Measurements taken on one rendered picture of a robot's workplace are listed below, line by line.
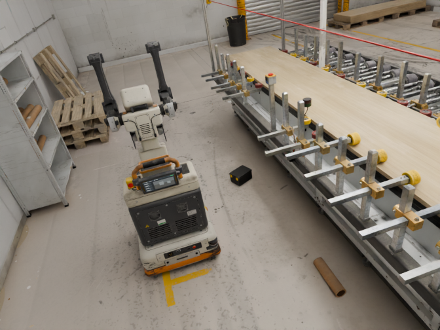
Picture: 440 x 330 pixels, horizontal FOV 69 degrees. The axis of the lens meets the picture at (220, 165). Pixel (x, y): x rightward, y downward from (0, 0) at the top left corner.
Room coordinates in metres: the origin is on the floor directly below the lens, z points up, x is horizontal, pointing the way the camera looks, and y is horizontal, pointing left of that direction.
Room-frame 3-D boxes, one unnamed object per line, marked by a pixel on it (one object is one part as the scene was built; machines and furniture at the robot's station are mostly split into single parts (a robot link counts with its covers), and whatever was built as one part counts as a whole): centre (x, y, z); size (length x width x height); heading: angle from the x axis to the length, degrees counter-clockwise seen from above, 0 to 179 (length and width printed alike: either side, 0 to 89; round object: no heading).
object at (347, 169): (1.54, -0.73, 0.95); 0.14 x 0.06 x 0.05; 11
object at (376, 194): (1.29, -0.78, 0.95); 0.14 x 0.06 x 0.05; 11
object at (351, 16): (9.34, -5.10, 0.23); 2.41 x 0.77 x 0.17; 103
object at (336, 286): (1.45, -0.64, 0.04); 0.30 x 0.08 x 0.08; 11
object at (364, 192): (1.27, -0.77, 0.95); 0.50 x 0.04 x 0.04; 101
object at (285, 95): (2.30, -0.58, 0.91); 0.04 x 0.04 x 0.48; 11
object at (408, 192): (1.07, -0.82, 0.87); 0.04 x 0.04 x 0.48; 11
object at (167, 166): (1.97, 0.46, 0.87); 0.23 x 0.15 x 0.11; 101
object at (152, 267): (2.08, 0.48, 0.16); 0.67 x 0.64 x 0.25; 11
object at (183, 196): (1.99, 0.46, 0.59); 0.55 x 0.34 x 0.83; 101
